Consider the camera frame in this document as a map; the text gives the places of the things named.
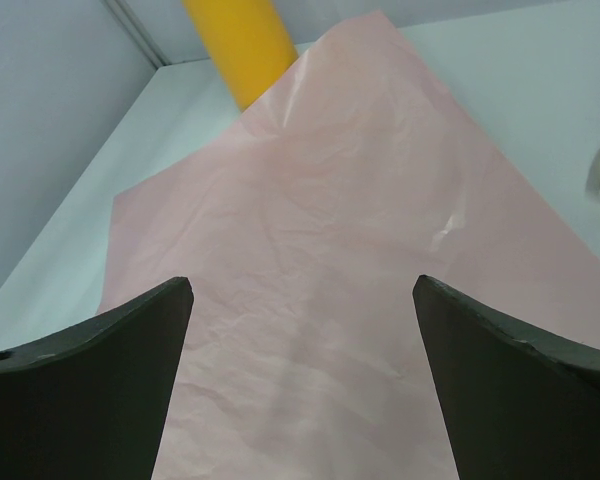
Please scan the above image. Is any purple pink wrapping paper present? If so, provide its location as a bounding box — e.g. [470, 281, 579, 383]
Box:
[101, 13, 600, 479]

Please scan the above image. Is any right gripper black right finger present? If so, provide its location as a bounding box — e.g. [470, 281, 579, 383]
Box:
[413, 275, 600, 479]

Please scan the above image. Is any aluminium frame post left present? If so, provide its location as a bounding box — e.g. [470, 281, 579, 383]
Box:
[102, 0, 171, 69]

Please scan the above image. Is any yellow cylindrical vase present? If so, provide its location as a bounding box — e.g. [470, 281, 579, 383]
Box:
[183, 0, 298, 111]

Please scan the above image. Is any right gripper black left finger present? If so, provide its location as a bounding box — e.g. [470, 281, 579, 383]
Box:
[0, 277, 194, 479]

